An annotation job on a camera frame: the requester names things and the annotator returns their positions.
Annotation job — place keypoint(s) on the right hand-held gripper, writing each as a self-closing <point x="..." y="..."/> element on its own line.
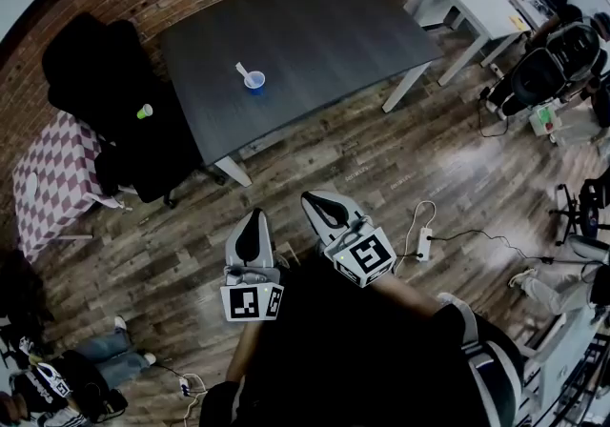
<point x="367" y="253"/>

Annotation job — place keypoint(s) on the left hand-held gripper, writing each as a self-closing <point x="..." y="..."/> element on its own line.
<point x="248" y="303"/>

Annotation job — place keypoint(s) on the blue plastic cup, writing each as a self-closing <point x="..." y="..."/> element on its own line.
<point x="256" y="83"/>

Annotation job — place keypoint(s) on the white straw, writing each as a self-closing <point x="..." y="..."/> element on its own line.
<point x="241" y="69"/>

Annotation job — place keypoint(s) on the person's left forearm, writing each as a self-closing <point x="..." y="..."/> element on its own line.
<point x="243" y="349"/>

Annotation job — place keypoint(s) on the person's right forearm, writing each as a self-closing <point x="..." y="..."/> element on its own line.
<point x="405" y="294"/>

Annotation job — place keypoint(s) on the green plastic cup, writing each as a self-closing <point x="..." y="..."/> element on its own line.
<point x="144" y="111"/>

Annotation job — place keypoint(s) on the person's black clothing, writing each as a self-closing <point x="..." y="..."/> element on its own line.
<point x="343" y="358"/>

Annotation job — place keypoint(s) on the small white power strip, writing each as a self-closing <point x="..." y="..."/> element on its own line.
<point x="184" y="386"/>

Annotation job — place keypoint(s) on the dark table with white legs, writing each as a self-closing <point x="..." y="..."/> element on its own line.
<point x="305" y="48"/>

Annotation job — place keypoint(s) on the checkered cloth covered table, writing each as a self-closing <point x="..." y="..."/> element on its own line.
<point x="57" y="177"/>

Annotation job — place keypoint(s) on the black armchair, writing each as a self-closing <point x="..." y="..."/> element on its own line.
<point x="109" y="96"/>

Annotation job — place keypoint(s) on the white box with green panel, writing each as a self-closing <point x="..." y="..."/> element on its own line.
<point x="544" y="119"/>

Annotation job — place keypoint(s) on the black chair base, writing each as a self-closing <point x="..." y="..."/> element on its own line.
<point x="579" y="213"/>

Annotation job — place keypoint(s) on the black office chair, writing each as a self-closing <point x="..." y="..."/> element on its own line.
<point x="553" y="67"/>

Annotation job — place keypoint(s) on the white desk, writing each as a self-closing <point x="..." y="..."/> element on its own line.
<point x="562" y="368"/>

